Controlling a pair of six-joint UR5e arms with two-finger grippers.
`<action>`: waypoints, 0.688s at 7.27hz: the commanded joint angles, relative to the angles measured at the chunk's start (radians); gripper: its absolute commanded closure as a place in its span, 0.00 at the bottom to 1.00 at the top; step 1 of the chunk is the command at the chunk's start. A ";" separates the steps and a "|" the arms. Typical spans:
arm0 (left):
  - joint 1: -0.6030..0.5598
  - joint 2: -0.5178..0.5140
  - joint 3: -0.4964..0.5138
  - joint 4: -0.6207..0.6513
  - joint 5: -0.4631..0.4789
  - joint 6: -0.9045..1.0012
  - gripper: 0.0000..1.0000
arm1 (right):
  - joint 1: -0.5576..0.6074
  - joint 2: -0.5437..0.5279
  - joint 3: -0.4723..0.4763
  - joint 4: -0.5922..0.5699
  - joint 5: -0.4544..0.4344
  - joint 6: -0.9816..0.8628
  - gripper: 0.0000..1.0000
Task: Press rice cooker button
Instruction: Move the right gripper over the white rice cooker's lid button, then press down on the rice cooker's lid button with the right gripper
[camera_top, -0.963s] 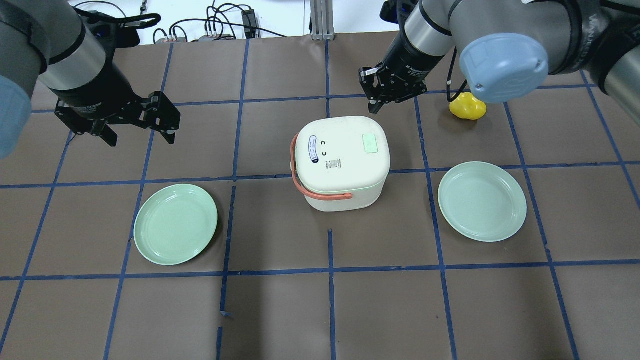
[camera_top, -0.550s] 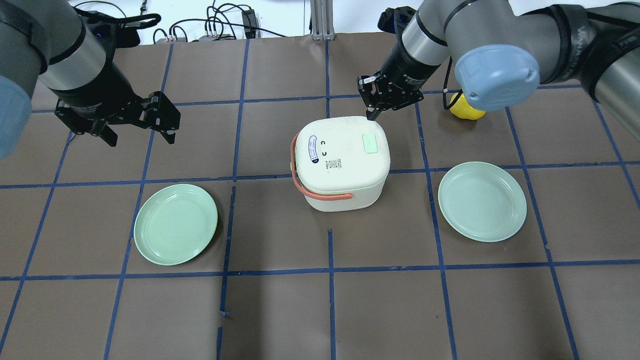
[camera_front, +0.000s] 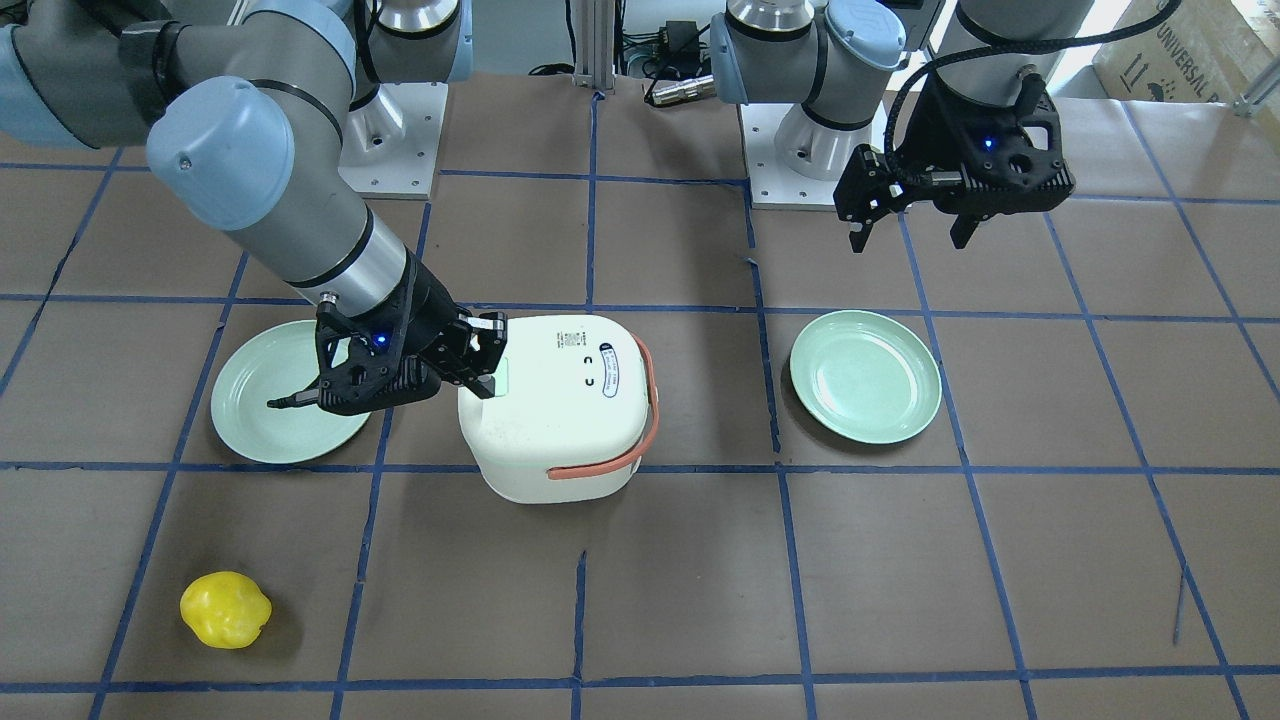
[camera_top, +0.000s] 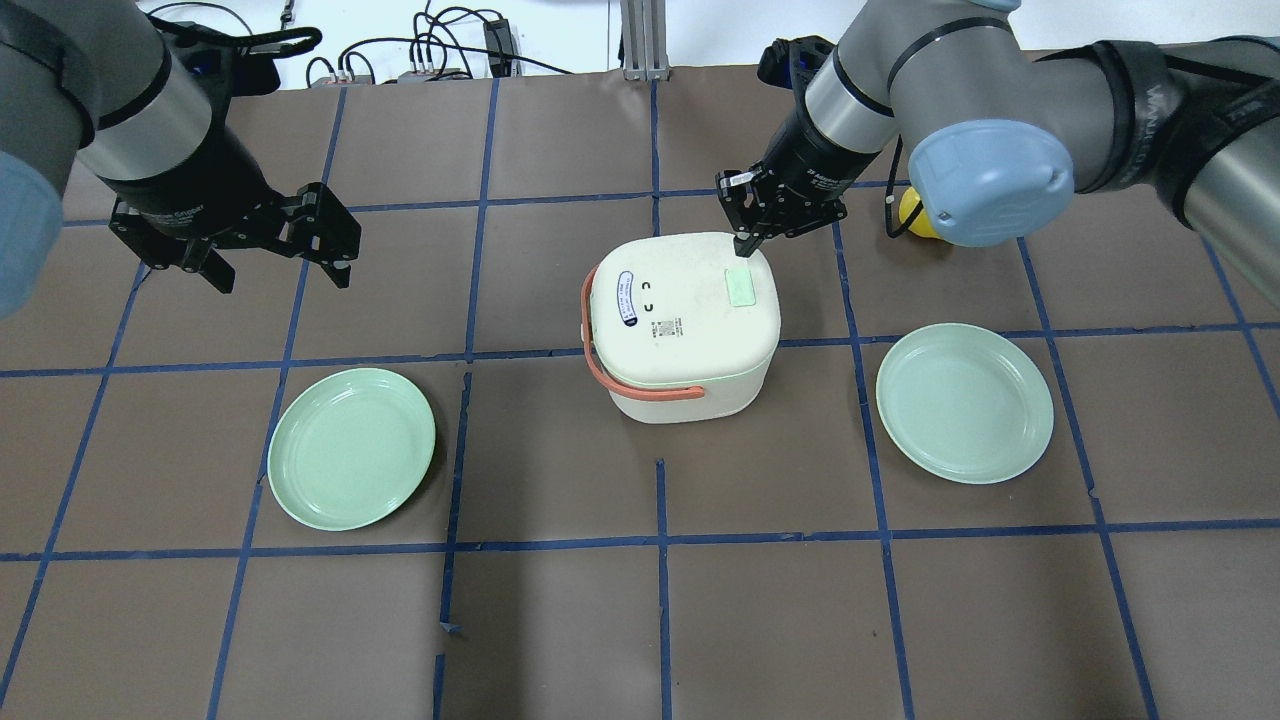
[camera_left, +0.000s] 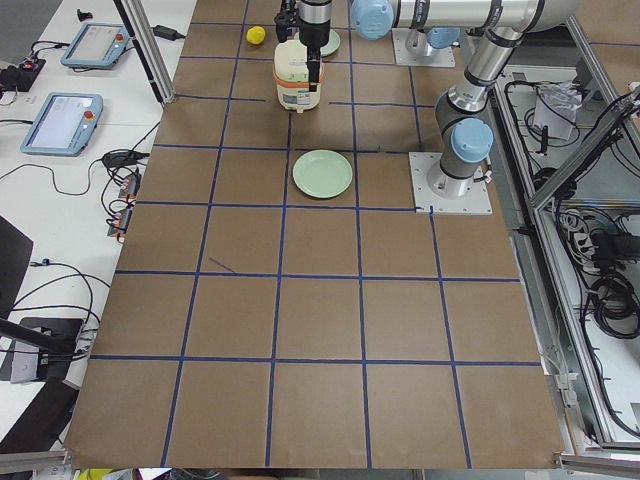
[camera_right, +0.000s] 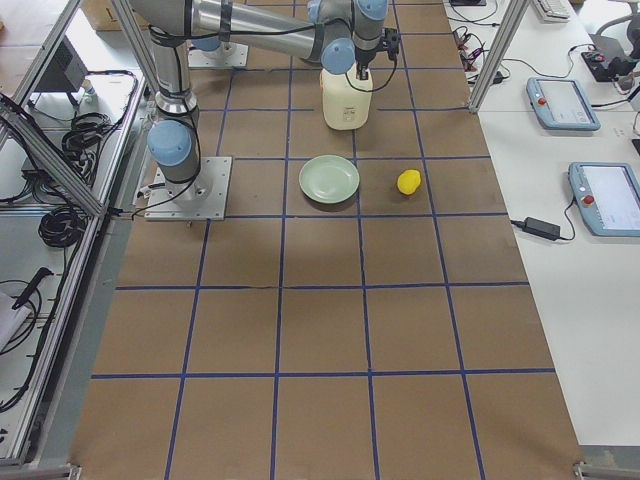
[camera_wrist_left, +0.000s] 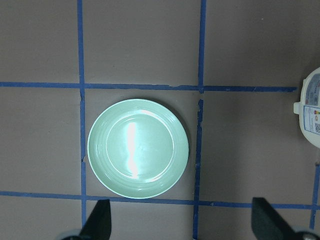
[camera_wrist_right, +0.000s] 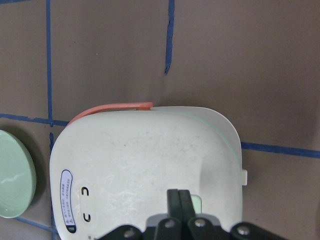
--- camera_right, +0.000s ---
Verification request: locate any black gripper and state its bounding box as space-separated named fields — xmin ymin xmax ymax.
xmin=355 ymin=48 xmax=374 ymax=73

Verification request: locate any white rice cooker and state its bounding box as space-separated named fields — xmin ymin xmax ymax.
xmin=320 ymin=66 xmax=373 ymax=130

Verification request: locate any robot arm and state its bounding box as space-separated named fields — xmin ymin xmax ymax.
xmin=131 ymin=1 xmax=399 ymax=208
xmin=191 ymin=37 xmax=221 ymax=54

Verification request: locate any green plate robot right side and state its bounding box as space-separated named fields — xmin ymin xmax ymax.
xmin=298 ymin=155 xmax=360 ymax=204

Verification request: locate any yellow toy pepper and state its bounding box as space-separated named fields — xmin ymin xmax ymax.
xmin=396 ymin=169 xmax=422 ymax=196

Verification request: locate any far teach pendant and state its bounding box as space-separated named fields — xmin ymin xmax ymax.
xmin=526 ymin=77 xmax=601 ymax=132

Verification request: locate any teach pendant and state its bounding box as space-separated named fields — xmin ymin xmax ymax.
xmin=526 ymin=77 xmax=601 ymax=132
xmin=568 ymin=162 xmax=639 ymax=238

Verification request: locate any black power brick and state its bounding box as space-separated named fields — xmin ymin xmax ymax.
xmin=522 ymin=217 xmax=561 ymax=241

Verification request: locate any near teach pendant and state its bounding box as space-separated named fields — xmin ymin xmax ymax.
xmin=568 ymin=162 xmax=639 ymax=238

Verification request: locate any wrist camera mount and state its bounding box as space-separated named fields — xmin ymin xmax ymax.
xmin=378 ymin=27 xmax=401 ymax=62

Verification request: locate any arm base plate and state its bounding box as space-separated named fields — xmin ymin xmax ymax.
xmin=188 ymin=42 xmax=249 ymax=70
xmin=141 ymin=156 xmax=232 ymax=221

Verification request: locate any aluminium frame post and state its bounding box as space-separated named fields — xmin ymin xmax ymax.
xmin=468 ymin=0 xmax=528 ymax=113

